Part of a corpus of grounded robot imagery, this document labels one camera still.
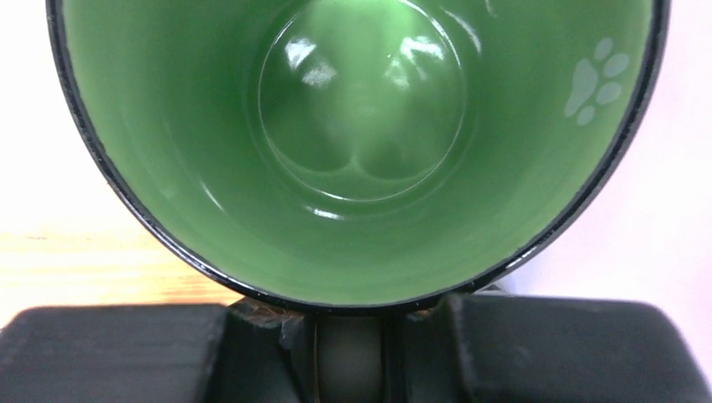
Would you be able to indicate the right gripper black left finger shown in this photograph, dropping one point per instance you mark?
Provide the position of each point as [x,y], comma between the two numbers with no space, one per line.
[246,352]

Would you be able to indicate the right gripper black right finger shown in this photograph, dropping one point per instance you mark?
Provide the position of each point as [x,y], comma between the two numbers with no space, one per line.
[495,348]

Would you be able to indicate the large floral cream mug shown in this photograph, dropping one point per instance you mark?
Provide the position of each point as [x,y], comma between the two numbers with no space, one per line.
[358,163]

